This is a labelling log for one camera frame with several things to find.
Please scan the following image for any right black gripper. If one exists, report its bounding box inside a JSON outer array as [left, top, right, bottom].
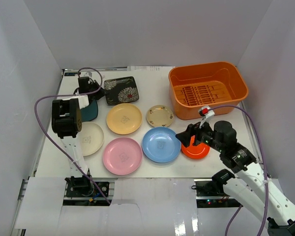
[[175, 118, 224, 153]]

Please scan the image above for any teal square plate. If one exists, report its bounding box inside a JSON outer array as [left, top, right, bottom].
[[80, 100, 98, 122]]

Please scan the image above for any black floral square plate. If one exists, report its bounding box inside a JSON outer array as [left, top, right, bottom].
[[104, 76, 140, 106]]

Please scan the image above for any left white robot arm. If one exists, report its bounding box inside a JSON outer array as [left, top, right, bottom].
[[52, 76, 105, 179]]

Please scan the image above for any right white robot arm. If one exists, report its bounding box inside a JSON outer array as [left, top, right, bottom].
[[176, 121, 295, 236]]

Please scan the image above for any orange plastic bin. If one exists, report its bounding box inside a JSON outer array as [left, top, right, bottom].
[[168, 61, 249, 120]]

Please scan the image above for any small orange round plate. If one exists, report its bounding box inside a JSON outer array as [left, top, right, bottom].
[[181, 136, 210, 160]]

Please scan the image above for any blue round plate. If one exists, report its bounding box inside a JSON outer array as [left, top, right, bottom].
[[142, 127, 181, 164]]

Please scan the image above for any black label sticker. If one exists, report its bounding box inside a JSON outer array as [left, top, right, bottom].
[[64, 72, 81, 76]]

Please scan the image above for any small beige patterned plate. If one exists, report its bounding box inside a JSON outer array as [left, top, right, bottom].
[[146, 105, 174, 127]]

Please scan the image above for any yellow round plate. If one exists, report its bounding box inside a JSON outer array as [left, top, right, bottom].
[[106, 103, 143, 135]]

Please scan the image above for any white paper sheet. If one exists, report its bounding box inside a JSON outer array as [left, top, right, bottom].
[[127, 66, 174, 71]]

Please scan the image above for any cream round plate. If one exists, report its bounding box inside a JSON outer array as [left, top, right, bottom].
[[79, 121, 104, 156]]

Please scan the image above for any pink round plate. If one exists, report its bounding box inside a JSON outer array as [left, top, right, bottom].
[[103, 138, 143, 176]]

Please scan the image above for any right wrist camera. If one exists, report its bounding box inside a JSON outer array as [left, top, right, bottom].
[[198, 106, 215, 118]]

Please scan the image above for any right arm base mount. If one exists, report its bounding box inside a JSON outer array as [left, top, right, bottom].
[[191, 179, 240, 208]]

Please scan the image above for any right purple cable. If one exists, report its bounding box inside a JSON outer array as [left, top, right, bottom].
[[207, 105, 270, 236]]

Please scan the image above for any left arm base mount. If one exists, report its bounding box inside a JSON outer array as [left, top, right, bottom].
[[64, 176, 110, 198]]

